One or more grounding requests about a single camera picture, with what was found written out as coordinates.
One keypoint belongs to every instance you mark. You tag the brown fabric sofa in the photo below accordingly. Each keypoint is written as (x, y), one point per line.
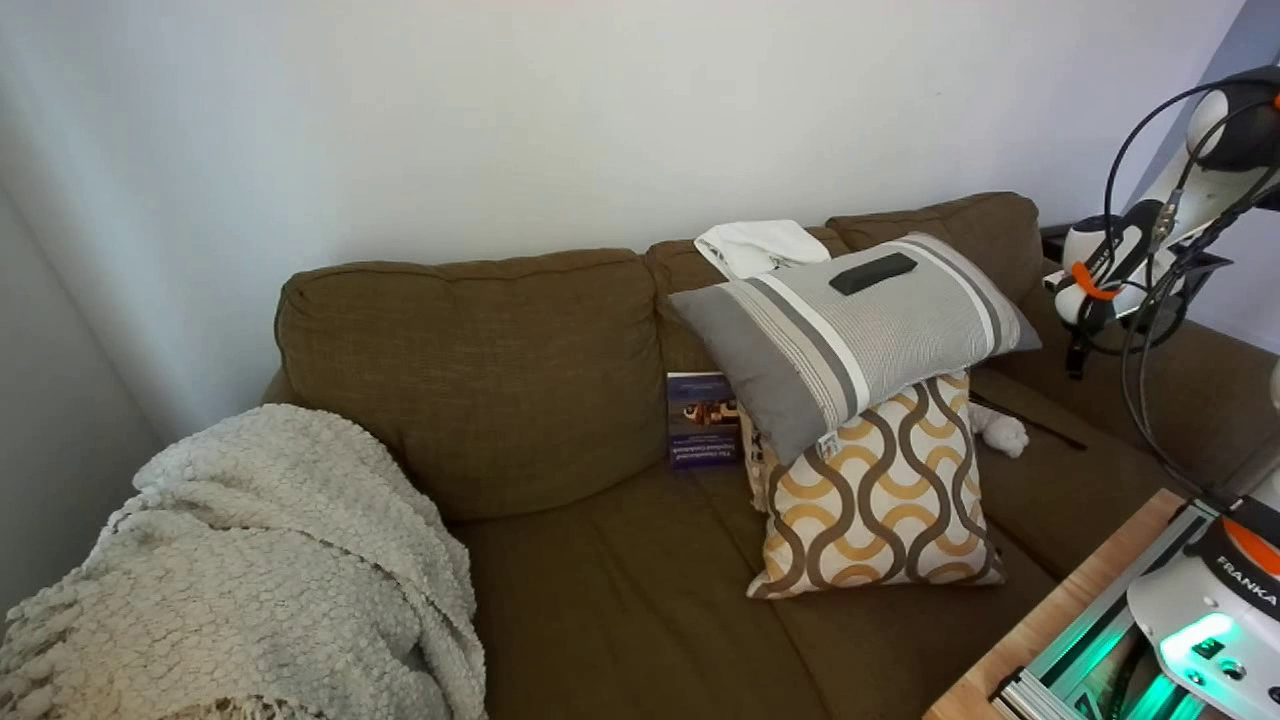
(534, 375)

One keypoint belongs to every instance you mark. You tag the grey striped throw pillow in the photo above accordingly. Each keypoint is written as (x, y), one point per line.
(824, 344)

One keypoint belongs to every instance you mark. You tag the blue purple book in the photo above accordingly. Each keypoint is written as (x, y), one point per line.
(703, 423)

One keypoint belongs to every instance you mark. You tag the wavy patterned throw pillow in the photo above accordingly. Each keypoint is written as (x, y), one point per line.
(880, 504)

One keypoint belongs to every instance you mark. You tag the black remote control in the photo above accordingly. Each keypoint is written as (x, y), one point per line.
(870, 272)

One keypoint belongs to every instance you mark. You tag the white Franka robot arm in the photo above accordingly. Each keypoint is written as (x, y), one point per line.
(1215, 614)

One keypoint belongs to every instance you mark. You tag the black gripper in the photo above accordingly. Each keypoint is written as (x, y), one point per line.
(1103, 286)

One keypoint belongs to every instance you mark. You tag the cream knitted blanket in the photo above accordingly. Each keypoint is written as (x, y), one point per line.
(267, 574)

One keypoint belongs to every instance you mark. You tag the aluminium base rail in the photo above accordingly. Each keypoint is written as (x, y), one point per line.
(1066, 660)

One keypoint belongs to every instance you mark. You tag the white folded cloth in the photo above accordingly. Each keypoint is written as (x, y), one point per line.
(754, 244)

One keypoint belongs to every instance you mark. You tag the white plush toy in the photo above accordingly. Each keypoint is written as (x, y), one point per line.
(1001, 429)

